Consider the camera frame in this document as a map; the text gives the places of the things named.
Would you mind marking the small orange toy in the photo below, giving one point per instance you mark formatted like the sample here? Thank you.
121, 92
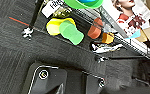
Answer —
108, 37

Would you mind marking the brown cardboard carton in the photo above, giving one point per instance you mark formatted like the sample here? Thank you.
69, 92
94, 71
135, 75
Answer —
149, 31

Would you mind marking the small red item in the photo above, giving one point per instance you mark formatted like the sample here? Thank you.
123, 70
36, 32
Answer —
95, 29

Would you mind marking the colourful printed packet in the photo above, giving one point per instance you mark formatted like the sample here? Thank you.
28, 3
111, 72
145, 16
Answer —
127, 15

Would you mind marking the green yellow toy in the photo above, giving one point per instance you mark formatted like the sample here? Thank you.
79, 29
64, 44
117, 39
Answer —
66, 30

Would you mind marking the green white bowl stack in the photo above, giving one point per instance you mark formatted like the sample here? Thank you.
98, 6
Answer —
84, 3

